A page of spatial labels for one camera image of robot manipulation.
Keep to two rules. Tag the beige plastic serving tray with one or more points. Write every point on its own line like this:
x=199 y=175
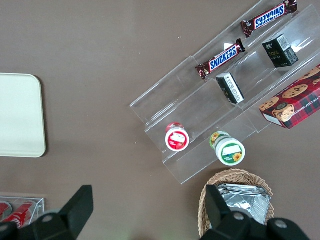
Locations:
x=20 y=115

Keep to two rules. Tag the clear acrylic bottle rack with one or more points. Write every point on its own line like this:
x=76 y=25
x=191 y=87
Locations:
x=38 y=207

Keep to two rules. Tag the green lid yogurt cup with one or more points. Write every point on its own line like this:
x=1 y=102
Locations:
x=230 y=152

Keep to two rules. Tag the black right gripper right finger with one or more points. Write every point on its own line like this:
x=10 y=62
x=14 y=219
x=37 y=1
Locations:
x=217 y=207

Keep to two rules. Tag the red cola bottle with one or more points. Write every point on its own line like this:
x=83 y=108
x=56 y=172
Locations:
x=20 y=215
x=5 y=208

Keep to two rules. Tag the clear acrylic stepped shelf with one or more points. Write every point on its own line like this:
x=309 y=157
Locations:
x=190 y=107

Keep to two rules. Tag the red tartan cookie box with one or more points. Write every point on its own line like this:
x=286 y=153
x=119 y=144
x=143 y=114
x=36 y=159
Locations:
x=295 y=100

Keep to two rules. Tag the Snickers chocolate bar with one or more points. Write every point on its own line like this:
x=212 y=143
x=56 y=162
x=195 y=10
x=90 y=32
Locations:
x=220 y=58
x=270 y=17

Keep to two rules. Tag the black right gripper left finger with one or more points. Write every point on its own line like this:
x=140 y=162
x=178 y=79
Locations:
x=75 y=212

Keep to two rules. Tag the red lid yogurt cup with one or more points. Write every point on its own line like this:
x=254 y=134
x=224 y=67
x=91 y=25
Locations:
x=177 y=140

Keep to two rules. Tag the light wicker basket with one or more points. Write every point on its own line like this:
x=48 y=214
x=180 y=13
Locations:
x=235 y=175

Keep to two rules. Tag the silver foil tray stack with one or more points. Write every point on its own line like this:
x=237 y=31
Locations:
x=250 y=205

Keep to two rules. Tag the small black carton box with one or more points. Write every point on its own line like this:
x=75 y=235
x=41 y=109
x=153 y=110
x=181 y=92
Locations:
x=280 y=53
x=230 y=87

